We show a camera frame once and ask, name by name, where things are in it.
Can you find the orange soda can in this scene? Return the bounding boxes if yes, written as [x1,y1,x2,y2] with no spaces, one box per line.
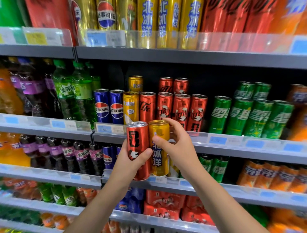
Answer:
[268,165,299,192]
[254,163,281,189]
[268,0,305,53]
[287,168,307,194]
[287,84,307,108]
[295,14,307,35]
[236,160,264,187]
[287,105,307,142]

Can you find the row of medium orange bottles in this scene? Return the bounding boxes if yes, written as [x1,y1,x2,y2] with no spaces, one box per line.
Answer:
[0,132,31,167]

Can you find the row of small orange bottles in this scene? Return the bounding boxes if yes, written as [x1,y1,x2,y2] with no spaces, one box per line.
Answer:
[0,177,43,202]

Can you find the rows of mixed small bottles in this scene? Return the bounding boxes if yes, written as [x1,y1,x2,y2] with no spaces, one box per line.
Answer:
[0,204,75,233]

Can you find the green soda can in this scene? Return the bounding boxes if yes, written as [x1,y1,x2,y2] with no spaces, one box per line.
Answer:
[242,99,274,138]
[225,97,254,136]
[198,154,214,173]
[253,82,272,100]
[208,96,232,134]
[234,81,256,99]
[210,156,230,183]
[261,100,295,140]

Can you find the grey metal shelf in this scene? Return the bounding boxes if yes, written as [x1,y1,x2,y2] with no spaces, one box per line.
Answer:
[0,26,307,233]

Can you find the red soda can figure print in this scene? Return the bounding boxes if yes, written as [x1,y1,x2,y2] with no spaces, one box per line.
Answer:
[126,121,152,182]
[171,93,191,130]
[156,92,174,120]
[173,77,189,95]
[186,94,209,137]

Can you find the row of yellow cans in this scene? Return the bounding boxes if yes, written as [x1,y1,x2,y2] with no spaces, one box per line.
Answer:
[71,0,204,50]

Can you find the tall orange drink bottle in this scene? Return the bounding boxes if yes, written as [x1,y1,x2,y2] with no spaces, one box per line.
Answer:
[0,67,24,115]

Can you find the red drink multipack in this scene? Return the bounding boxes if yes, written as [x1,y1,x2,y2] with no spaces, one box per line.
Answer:
[181,196,216,227]
[143,190,186,221]

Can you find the cluster of green plastic bottles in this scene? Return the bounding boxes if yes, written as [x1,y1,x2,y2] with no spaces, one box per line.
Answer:
[52,59,102,129]

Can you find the red soda can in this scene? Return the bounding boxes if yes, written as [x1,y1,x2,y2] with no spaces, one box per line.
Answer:
[158,76,174,93]
[242,0,279,53]
[200,0,228,51]
[139,92,156,123]
[223,0,251,52]

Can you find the person's left hand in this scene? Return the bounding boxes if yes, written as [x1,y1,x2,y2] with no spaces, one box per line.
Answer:
[109,138,154,192]

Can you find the blue drink multipack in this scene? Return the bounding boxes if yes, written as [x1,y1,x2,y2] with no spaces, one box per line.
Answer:
[114,187,146,214]

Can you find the person's right forearm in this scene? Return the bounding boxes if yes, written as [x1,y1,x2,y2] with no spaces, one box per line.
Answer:
[187,170,269,233]

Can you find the slim yellow soda can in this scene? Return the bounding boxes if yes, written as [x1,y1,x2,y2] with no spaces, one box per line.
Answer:
[148,119,171,177]
[168,158,180,179]

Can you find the tall purple drink bottle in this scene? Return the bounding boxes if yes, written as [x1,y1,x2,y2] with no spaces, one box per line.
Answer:
[18,57,46,117]
[8,56,22,96]
[43,59,62,118]

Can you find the person's right hand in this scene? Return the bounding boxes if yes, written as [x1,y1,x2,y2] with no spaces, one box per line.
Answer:
[152,117,207,187]

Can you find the green drink multipack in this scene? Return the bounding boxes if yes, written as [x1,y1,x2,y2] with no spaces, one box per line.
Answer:
[38,183,80,207]
[241,203,269,227]

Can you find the person's left forearm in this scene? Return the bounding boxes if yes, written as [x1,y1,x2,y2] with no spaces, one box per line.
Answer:
[63,179,131,233]

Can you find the row of purple label bottles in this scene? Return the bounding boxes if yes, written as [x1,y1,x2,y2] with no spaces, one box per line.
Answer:
[20,134,80,172]

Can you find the orange drink multipack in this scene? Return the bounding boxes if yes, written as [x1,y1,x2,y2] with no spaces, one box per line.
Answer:
[267,208,307,233]
[76,188,98,206]

